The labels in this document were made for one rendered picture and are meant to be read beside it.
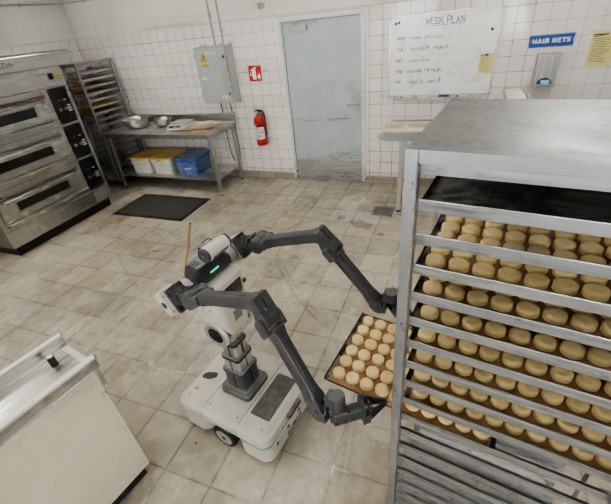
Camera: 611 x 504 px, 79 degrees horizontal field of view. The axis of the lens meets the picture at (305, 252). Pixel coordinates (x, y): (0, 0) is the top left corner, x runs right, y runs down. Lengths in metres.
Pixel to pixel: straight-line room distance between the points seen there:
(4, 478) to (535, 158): 2.01
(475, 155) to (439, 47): 4.12
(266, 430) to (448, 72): 4.14
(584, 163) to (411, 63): 4.22
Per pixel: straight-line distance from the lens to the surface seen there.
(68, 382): 1.92
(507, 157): 0.79
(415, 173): 0.83
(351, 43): 5.08
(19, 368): 2.14
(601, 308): 0.99
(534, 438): 1.38
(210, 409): 2.32
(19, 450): 1.96
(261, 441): 2.16
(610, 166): 0.81
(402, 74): 4.95
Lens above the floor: 2.07
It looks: 33 degrees down
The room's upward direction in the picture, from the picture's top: 6 degrees counter-clockwise
